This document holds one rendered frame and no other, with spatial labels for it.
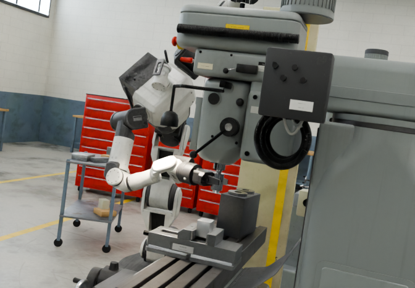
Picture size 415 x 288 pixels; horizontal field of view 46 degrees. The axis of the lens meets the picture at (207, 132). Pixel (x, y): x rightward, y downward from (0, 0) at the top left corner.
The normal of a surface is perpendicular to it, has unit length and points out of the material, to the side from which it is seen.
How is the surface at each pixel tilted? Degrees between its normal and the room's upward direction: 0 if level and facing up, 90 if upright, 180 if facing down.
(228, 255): 90
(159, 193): 81
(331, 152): 90
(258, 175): 90
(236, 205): 90
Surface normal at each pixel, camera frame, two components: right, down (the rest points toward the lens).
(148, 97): -0.07, -0.50
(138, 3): -0.31, 0.00
